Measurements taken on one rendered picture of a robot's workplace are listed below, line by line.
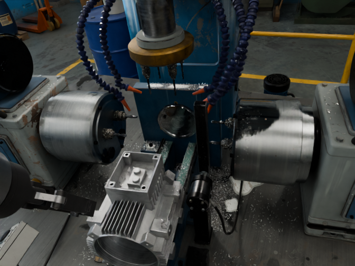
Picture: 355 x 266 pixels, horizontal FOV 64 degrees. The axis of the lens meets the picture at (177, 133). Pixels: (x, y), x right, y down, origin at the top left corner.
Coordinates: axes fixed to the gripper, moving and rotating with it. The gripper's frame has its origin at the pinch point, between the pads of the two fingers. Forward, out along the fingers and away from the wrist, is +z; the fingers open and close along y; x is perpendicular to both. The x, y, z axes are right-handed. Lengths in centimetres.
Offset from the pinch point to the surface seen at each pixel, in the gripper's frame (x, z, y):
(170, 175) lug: -11.4, 19.0, -12.5
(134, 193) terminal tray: -4.6, 9.4, -7.9
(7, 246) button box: 10.3, 7.1, 17.6
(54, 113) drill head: -27.1, 21.4, 28.8
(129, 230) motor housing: 2.9, 10.0, -8.1
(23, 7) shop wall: -412, 356, 480
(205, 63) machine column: -55, 33, -14
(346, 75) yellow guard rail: -160, 208, -113
